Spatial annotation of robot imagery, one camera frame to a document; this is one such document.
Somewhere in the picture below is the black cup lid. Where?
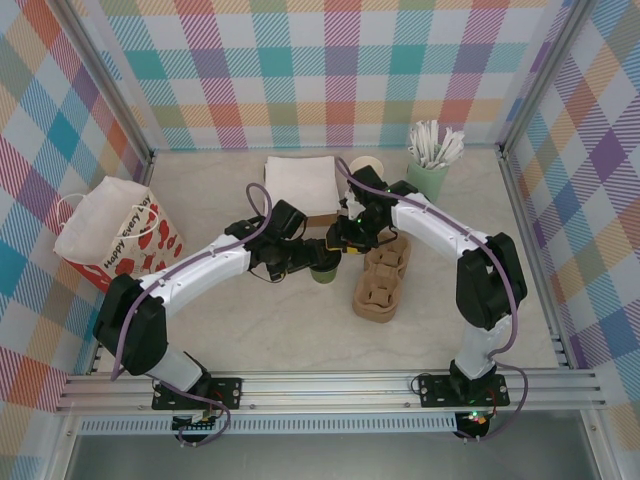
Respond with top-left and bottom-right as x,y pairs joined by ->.
312,251 -> 344,271

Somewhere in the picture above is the green paper cup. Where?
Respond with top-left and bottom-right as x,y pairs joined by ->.
309,265 -> 341,287

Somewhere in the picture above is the red white paper bag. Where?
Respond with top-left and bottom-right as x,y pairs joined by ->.
53,175 -> 186,294

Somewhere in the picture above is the brown cardboard napkin tray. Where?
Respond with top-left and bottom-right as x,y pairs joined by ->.
303,211 -> 342,230

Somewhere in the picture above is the paper cup stack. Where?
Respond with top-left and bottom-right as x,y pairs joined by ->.
348,155 -> 385,182

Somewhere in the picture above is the brown pulp carrier stack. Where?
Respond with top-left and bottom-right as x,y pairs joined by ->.
352,234 -> 411,324

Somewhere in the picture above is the white napkin stack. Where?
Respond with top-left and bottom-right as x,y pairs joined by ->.
264,155 -> 342,217

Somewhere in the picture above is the mint green holder cup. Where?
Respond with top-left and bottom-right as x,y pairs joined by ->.
405,157 -> 450,204

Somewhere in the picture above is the small controller board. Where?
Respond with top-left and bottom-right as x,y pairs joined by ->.
172,410 -> 224,435
457,409 -> 490,437

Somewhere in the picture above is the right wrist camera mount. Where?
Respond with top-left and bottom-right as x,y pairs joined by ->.
343,187 -> 365,224

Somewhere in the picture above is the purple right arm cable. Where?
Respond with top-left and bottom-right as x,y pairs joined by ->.
337,157 -> 530,444

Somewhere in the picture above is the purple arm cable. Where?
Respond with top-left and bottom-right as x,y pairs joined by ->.
110,182 -> 281,447
337,157 -> 530,444

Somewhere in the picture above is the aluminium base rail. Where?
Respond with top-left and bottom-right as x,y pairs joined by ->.
53,369 -> 609,414

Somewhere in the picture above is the white slotted cable duct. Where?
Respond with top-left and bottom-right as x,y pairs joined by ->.
78,417 -> 459,435

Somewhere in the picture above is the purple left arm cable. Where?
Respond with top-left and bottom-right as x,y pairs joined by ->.
110,182 -> 281,447

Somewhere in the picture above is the aluminium frame post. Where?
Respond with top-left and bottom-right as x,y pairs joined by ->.
59,0 -> 156,169
497,0 -> 601,159

